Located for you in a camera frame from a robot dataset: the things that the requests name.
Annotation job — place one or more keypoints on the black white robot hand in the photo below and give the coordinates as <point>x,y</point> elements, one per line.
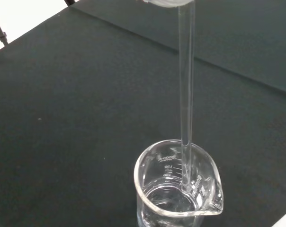
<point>165,2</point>

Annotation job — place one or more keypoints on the clear glass beaker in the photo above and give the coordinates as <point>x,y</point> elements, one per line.
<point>157,196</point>

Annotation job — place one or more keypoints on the black bench cloth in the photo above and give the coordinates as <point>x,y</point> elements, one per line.
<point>74,106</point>

